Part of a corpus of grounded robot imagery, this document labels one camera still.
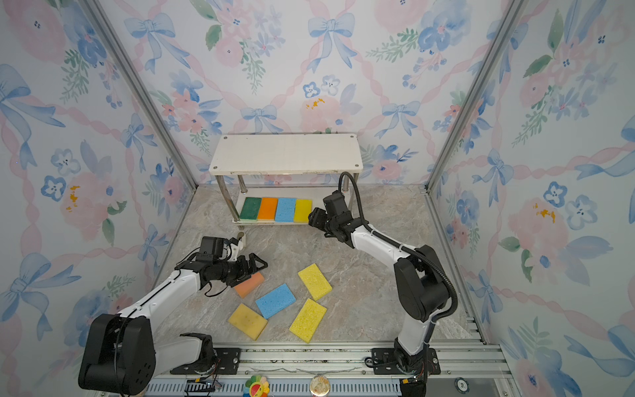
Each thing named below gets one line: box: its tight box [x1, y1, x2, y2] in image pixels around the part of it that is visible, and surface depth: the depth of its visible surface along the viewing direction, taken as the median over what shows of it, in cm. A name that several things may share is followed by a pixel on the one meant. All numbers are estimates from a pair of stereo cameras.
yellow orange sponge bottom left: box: [227, 302, 268, 341], surface depth 82 cm
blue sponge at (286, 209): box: [276, 197, 297, 223], surface depth 103 cm
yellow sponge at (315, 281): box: [297, 263, 334, 302], surface depth 92 cm
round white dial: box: [453, 377, 470, 394], surface depth 72 cm
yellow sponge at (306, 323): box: [288, 297, 328, 344], surface depth 83 cm
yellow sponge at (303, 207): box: [294, 198, 314, 224], surface depth 105 cm
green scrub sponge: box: [239, 196, 263, 221], surface depth 103 cm
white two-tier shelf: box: [209, 133, 364, 225], surface depth 84 cm
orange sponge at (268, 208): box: [257, 196, 278, 221], surface depth 103 cm
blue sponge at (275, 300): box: [255, 282, 297, 320], surface depth 86 cm
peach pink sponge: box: [234, 272, 265, 299], surface depth 88 cm
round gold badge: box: [309, 374, 331, 397], surface depth 72 cm
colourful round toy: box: [243, 374, 271, 397], surface depth 70 cm
